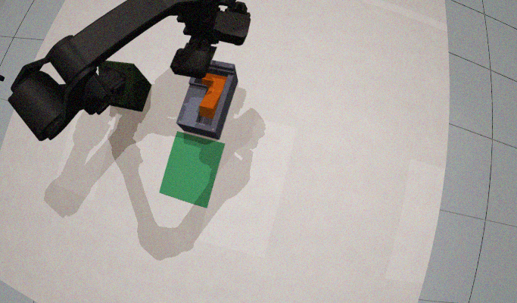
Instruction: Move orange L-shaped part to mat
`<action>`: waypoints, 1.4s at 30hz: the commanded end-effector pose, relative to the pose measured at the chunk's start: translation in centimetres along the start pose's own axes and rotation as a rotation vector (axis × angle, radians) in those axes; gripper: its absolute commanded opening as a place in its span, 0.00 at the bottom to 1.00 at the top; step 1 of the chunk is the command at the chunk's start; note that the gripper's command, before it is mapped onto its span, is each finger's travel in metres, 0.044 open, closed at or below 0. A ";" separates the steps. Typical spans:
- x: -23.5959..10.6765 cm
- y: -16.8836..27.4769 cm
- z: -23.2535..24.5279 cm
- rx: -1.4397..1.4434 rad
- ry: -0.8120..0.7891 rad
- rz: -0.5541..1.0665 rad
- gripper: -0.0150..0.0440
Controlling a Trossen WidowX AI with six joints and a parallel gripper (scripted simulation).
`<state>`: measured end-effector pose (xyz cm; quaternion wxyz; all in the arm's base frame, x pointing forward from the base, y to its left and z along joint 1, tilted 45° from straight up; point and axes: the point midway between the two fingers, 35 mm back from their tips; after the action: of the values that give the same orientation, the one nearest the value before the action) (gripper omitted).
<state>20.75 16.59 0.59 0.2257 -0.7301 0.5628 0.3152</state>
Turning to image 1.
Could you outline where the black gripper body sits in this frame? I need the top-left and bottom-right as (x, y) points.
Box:
(170, 0), (236, 79)

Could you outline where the orange l-shaped part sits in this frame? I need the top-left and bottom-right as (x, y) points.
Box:
(199, 73), (227, 119)

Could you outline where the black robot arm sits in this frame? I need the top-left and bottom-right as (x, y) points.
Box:
(8, 0), (251, 141)

